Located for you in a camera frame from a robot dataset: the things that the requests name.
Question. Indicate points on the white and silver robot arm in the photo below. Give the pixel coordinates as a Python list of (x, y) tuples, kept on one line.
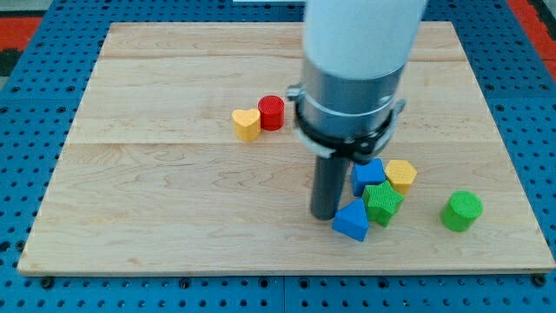
[(354, 52)]

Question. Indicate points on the green star block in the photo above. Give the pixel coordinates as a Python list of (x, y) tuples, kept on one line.
[(382, 202)]

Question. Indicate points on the yellow hexagon block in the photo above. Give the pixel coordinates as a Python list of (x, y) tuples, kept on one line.
[(401, 174)]

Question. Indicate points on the yellow heart block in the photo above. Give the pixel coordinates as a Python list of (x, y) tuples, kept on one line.
[(247, 124)]

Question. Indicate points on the red cylinder block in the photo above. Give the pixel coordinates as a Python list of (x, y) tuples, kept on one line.
[(272, 110)]

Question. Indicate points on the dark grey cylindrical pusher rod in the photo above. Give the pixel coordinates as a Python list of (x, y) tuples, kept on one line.
[(329, 178)]

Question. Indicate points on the light wooden board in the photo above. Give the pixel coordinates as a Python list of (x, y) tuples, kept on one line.
[(152, 180)]

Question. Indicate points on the blue cube block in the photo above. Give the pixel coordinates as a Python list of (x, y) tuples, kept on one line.
[(363, 175)]

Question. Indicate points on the blue triangle block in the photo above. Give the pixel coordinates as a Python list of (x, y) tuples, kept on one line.
[(352, 220)]

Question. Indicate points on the green cylinder block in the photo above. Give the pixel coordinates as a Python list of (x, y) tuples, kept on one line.
[(462, 209)]

